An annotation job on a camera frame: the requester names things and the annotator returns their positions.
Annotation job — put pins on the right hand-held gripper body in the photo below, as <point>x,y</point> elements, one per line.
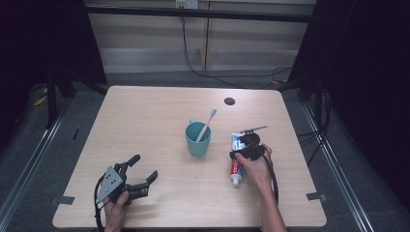
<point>250,141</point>

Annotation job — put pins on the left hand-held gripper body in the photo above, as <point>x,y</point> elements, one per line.
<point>110,183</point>

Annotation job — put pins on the white toothpaste tube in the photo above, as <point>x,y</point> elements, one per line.
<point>236,170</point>

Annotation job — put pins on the teal cup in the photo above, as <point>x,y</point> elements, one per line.
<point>197,146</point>

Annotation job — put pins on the pink toothbrush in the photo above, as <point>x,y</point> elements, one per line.
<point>206,125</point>

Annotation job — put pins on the person's left hand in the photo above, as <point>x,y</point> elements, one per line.
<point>115,211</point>

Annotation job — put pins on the person's right hand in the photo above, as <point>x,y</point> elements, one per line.
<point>257,172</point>

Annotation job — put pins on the dark round table grommet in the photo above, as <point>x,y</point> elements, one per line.
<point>229,101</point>

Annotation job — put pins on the grey tape strip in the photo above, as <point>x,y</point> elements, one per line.
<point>62,200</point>
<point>316,196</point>

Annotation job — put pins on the small black floor tape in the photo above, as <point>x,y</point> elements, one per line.
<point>75,134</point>

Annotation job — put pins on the black metal stand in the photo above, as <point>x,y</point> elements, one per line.
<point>319,103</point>
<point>51,100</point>

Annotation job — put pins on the yellow floor tape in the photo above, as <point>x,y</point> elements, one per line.
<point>40,100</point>

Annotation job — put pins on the black curtain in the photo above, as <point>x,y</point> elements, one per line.
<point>367,80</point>
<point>38,42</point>

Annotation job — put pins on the black horizontal bar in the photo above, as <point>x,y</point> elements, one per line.
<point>199,13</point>

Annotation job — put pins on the metal floor rail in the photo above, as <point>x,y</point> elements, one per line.
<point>32,161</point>
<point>335,167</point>

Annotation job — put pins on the white wall socket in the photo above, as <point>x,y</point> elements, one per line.
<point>187,4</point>

